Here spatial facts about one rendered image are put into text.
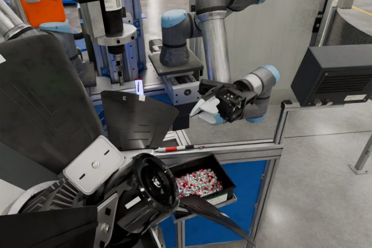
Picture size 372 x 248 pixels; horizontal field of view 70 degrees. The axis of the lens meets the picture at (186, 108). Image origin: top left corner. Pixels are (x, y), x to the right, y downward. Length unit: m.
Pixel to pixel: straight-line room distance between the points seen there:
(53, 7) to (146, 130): 3.83
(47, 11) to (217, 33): 3.69
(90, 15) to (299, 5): 2.28
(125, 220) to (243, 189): 0.91
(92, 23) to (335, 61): 0.78
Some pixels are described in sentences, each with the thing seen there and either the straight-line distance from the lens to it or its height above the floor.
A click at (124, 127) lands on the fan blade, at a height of 1.19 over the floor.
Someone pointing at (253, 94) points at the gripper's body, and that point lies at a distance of 0.79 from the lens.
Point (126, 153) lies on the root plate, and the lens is 0.61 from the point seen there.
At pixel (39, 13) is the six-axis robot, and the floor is 0.57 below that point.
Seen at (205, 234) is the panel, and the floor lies 0.23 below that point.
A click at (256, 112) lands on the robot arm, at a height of 1.08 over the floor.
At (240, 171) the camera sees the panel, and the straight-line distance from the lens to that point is 1.22.
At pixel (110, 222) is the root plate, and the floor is 1.21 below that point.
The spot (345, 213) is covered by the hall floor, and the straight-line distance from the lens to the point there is 2.20.
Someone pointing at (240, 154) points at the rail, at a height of 0.82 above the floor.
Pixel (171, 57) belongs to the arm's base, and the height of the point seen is 1.08.
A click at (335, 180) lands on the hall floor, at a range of 2.37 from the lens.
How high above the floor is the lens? 1.60
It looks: 35 degrees down
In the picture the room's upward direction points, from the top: straight up
